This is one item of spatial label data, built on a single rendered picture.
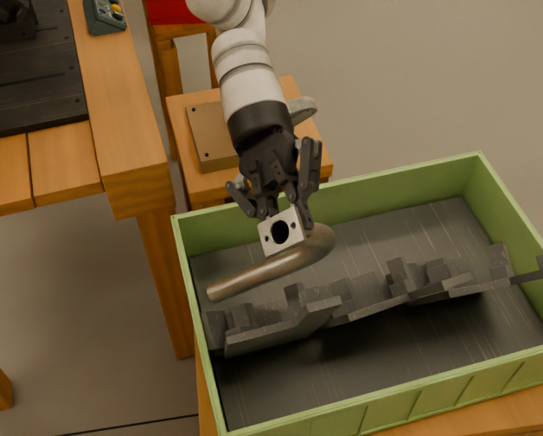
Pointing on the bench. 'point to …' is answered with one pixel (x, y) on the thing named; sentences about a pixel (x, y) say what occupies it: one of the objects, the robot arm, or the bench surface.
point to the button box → (105, 22)
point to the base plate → (33, 78)
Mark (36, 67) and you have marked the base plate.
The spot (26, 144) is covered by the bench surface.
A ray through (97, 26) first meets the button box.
